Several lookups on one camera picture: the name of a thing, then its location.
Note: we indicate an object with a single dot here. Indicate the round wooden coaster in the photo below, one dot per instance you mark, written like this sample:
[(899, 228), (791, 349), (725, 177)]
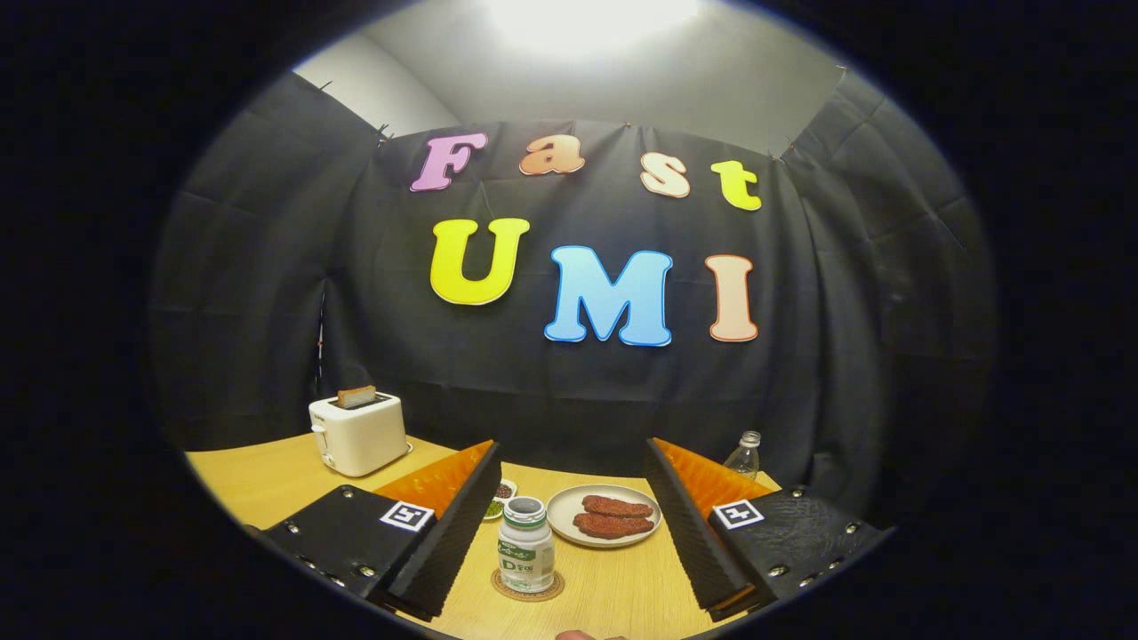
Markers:
[(558, 587)]

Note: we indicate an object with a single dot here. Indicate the white juice bottle green label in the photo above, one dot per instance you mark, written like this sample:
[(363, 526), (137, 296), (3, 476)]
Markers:
[(524, 556)]

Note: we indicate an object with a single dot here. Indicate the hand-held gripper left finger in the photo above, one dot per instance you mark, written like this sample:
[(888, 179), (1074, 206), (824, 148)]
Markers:
[(453, 538)]

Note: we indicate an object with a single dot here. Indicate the wooden table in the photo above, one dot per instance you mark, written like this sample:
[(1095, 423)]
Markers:
[(605, 587)]

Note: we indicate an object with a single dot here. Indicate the red meat slice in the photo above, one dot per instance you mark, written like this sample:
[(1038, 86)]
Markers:
[(618, 507), (613, 526)]

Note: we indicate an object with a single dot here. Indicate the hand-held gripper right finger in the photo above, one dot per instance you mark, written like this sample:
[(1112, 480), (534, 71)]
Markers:
[(685, 538)]

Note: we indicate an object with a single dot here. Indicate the black backdrop cloth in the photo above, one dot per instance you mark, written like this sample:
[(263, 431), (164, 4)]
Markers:
[(845, 311)]

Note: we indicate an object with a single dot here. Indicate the toasted bread slice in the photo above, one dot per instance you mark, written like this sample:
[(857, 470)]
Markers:
[(356, 397)]

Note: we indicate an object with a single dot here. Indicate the white divided dish with beans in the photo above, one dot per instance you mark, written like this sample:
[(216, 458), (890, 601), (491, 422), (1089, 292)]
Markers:
[(502, 498)]

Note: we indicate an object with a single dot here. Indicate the clear plastic water bottle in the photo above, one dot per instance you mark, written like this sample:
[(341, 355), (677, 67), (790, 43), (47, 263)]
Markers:
[(744, 458)]

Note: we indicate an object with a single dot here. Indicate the white round plate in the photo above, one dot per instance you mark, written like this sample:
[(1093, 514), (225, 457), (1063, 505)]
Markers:
[(562, 511)]

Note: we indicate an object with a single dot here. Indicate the cream toaster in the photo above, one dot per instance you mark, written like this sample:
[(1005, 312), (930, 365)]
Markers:
[(360, 436)]

